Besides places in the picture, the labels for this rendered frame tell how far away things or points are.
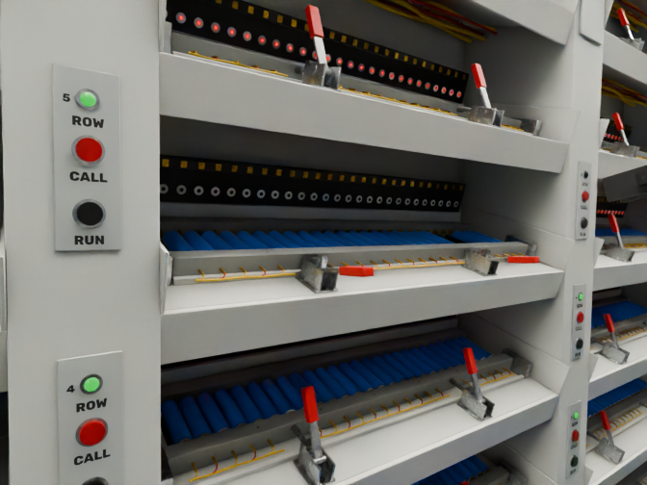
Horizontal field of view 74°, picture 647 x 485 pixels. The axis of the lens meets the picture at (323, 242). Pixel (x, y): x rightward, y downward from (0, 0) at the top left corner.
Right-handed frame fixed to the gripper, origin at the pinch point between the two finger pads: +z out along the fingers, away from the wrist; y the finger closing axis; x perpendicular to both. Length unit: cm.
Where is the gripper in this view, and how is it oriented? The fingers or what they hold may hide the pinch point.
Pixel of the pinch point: (644, 182)
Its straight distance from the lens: 63.9
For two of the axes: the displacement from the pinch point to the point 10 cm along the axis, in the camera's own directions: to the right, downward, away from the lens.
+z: -5.6, 2.1, 8.0
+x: 1.4, 9.8, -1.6
